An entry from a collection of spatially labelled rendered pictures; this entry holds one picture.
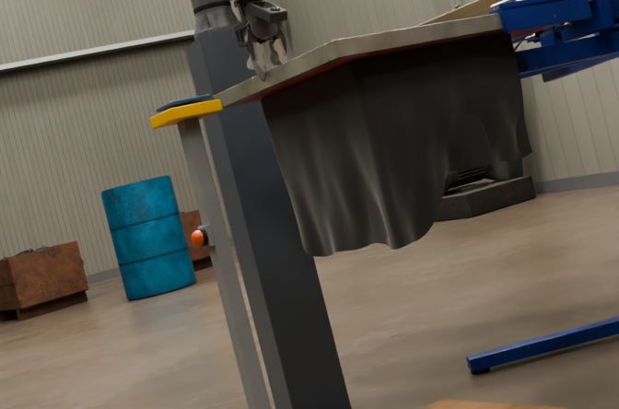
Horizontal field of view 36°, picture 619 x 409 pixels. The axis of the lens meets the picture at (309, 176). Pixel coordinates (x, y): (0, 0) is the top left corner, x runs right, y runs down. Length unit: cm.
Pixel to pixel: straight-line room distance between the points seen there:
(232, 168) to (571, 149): 615
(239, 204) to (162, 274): 573
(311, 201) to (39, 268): 761
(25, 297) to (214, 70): 714
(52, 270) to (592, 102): 544
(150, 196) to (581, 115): 383
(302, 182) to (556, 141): 658
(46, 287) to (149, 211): 180
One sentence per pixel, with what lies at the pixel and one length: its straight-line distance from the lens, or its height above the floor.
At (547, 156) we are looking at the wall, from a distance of 898.
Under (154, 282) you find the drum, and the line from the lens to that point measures 849.
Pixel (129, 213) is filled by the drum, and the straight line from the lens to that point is 849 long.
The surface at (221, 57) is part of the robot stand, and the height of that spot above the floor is 113.
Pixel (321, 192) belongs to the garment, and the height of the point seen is 68.
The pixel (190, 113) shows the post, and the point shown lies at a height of 93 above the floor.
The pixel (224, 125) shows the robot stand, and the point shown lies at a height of 93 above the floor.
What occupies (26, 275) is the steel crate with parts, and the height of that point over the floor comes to 42.
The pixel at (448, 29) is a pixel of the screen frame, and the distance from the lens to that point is 217.
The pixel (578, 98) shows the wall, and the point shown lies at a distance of 845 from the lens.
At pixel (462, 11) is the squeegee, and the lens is 253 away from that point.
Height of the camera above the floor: 74
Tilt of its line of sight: level
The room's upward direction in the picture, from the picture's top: 14 degrees counter-clockwise
